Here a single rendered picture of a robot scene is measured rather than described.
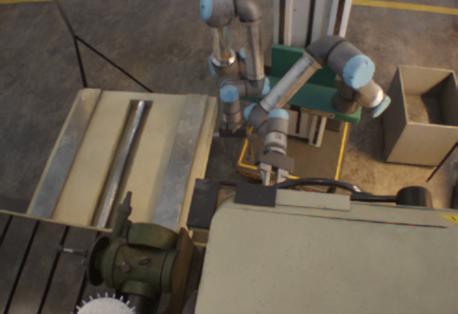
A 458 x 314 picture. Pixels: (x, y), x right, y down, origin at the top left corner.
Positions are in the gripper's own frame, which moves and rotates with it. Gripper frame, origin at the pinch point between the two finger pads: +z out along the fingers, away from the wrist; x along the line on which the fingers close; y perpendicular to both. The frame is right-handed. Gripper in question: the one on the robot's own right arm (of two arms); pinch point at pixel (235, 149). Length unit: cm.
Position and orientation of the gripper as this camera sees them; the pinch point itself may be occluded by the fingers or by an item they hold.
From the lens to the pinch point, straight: 171.6
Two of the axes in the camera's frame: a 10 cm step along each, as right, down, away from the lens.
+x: -9.6, -0.5, 2.7
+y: 2.5, -5.6, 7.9
